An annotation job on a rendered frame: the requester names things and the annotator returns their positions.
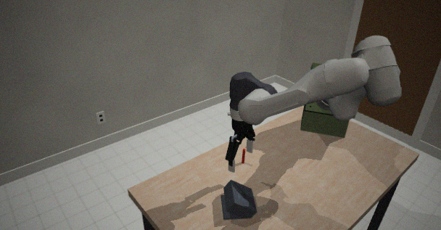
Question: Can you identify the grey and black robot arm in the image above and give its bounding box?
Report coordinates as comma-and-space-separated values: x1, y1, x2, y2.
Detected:
228, 36, 402, 126

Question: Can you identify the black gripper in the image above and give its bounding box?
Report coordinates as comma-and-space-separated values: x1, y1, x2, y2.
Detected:
226, 119, 255, 173

